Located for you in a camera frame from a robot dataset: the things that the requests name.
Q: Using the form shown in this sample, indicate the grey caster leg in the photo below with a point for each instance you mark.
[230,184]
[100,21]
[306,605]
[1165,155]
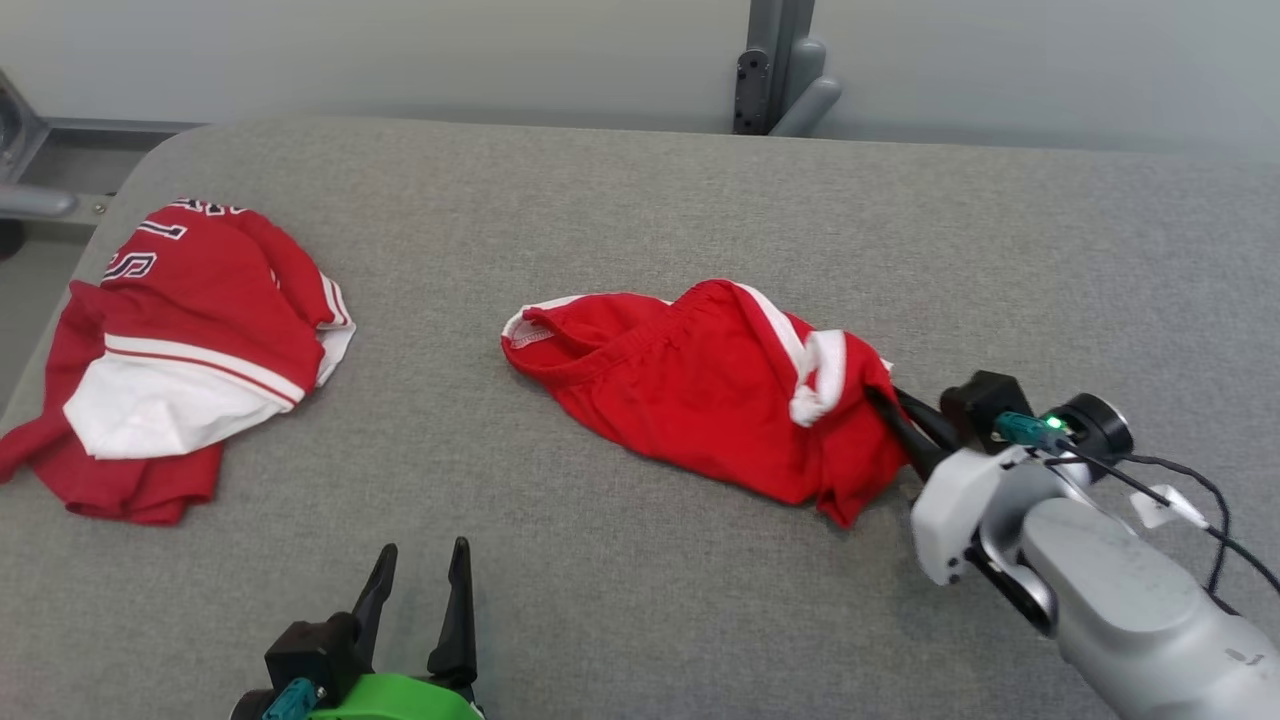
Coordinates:
[30,200]

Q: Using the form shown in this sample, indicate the red and white sports jersey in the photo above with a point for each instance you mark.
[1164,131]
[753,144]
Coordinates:
[210,300]

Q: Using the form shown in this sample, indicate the grey metal frame bracket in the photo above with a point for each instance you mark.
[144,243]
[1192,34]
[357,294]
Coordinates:
[780,70]

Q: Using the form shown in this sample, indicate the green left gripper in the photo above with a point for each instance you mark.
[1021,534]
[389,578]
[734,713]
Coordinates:
[400,700]

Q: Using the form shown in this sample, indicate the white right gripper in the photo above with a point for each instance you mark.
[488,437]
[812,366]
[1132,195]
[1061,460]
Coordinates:
[955,510]

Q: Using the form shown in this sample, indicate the red shorts with white stripes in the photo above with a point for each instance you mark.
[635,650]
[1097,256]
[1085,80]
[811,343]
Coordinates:
[690,390]

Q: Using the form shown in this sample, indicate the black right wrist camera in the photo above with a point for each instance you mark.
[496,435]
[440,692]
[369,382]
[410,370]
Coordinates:
[985,405]

